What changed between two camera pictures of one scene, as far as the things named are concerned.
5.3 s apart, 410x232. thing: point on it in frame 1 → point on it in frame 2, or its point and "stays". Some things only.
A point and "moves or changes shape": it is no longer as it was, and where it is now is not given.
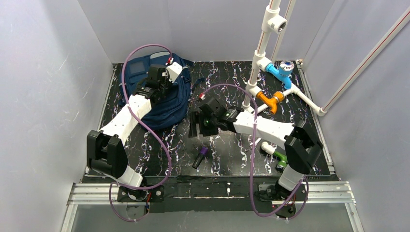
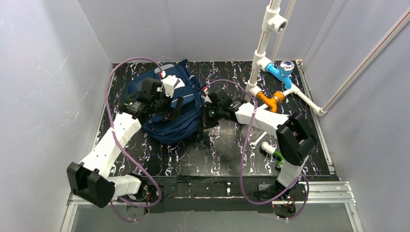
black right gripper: (198, 121) → (209, 110)
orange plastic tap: (272, 102) stays
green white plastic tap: (270, 148) stays
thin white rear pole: (281, 37) stays
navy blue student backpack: (171, 108) moves or changes shape
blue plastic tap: (284, 73) stays
